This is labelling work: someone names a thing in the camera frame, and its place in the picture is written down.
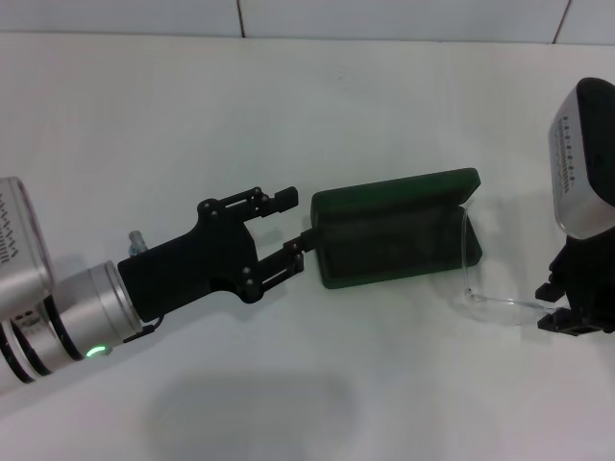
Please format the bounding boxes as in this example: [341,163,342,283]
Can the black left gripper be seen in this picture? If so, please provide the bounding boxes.
[117,185,316,323]

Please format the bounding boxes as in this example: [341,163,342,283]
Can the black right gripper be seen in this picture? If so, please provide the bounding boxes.
[533,233,615,336]

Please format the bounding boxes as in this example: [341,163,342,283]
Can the clear white glasses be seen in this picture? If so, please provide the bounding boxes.
[451,204,569,328]

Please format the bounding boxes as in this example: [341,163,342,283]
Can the green glasses case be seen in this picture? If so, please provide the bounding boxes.
[309,167,483,291]

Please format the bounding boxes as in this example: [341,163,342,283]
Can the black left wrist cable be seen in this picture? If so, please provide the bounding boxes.
[122,313,167,345]

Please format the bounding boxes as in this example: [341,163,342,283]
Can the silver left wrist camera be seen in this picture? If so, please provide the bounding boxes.
[0,176,56,322]

